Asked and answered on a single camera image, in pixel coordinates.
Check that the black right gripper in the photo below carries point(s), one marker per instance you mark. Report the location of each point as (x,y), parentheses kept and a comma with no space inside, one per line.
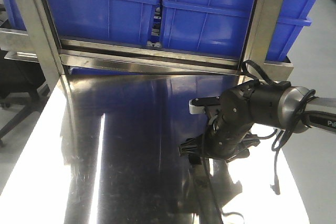
(222,139)

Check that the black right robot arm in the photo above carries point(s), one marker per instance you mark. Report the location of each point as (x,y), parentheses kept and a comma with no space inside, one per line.
(284,107)

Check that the blue plastic bin right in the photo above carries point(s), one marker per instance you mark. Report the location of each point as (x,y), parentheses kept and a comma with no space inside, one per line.
(216,27)

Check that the blue plastic bin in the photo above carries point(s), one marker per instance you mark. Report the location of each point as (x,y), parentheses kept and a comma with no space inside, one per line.
(126,21)
(216,27)

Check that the blue plastic bin left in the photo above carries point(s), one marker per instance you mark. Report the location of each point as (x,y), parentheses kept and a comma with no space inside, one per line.
(126,21)

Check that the black office chair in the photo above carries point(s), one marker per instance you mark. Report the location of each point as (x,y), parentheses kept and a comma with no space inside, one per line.
(20,81)

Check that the blue bin far right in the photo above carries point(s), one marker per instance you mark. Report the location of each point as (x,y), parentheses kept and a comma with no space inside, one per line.
(292,19)

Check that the stainless steel rack frame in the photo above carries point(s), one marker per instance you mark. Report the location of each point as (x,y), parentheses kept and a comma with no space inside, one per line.
(40,43)

